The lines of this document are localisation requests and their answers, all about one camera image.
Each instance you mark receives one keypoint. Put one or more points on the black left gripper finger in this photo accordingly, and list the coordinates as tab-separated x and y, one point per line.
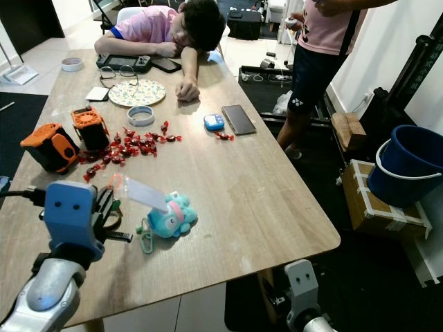
116	209
104	207

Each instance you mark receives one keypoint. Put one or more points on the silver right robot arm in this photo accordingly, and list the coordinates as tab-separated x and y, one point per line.
318	325

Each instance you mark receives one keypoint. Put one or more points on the red wrapped candy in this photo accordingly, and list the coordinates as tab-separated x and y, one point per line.
91	173
223	136
165	128
174	138

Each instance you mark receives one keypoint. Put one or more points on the orange and black device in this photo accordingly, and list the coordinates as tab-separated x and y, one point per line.
89	128
50	148

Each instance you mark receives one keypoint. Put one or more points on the grey tape roll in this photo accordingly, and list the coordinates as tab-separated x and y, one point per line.
130	116

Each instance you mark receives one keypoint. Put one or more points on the light wooden table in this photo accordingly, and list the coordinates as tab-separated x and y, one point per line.
249	200

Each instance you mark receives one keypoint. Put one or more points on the small white card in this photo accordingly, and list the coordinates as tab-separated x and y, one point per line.
97	93

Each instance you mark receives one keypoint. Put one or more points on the floral patterned plate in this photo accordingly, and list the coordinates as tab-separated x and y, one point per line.
137	93

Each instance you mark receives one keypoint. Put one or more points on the black floor rug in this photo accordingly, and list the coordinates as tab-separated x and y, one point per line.
21	121

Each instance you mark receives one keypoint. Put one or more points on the blue digital timer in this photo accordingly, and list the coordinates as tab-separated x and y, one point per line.
214	123

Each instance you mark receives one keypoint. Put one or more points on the taped cardboard box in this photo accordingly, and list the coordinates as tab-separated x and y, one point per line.
377	211

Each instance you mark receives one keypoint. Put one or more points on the black handheld controller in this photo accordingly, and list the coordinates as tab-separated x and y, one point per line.
122	63

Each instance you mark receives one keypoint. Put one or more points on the white tape roll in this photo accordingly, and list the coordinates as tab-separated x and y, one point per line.
63	65

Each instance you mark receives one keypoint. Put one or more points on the dark brown smartphone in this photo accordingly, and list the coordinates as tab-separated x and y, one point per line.
239	120

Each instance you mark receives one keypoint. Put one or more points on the black phone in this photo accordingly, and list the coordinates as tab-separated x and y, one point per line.
166	65

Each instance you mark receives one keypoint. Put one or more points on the white foam floor tile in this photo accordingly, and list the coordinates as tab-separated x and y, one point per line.
428	259

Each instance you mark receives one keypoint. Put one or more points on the blue plastic bucket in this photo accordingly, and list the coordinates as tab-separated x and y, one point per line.
398	183

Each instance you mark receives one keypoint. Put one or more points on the sleeping person in pink shirt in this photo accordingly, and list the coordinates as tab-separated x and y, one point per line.
145	28

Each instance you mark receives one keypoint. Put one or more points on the brown wooden block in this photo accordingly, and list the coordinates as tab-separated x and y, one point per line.
349	131

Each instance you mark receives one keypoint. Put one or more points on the white plastic bag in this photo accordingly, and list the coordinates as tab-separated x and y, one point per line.
282	103

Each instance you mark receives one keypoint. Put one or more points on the black storage case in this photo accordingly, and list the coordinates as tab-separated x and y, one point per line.
243	23

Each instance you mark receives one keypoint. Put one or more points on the standing person in black shorts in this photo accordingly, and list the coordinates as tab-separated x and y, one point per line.
322	41

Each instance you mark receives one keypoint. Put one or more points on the black metal stand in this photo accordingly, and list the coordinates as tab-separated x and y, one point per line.
412	72

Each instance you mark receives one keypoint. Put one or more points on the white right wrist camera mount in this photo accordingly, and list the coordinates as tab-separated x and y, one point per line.
303	283

